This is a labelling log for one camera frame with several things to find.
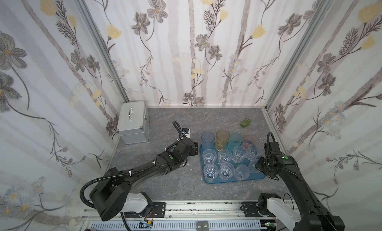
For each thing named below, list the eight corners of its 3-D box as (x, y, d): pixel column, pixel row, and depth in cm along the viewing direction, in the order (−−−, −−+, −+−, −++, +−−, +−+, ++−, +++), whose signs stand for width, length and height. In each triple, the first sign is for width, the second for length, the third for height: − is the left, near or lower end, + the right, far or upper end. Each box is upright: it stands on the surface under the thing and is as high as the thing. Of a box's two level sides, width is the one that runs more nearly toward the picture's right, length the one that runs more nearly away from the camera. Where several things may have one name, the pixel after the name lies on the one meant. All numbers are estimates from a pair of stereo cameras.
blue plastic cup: (201, 153, 97) (202, 142, 86) (200, 143, 102) (201, 131, 91) (213, 153, 97) (215, 142, 86) (212, 143, 102) (214, 131, 91)
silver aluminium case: (125, 146, 100) (115, 132, 87) (129, 117, 116) (122, 101, 104) (148, 143, 102) (142, 128, 89) (149, 114, 118) (144, 99, 105)
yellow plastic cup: (213, 151, 98) (216, 139, 87) (212, 141, 103) (215, 129, 92) (226, 151, 98) (230, 139, 87) (224, 141, 103) (228, 129, 92)
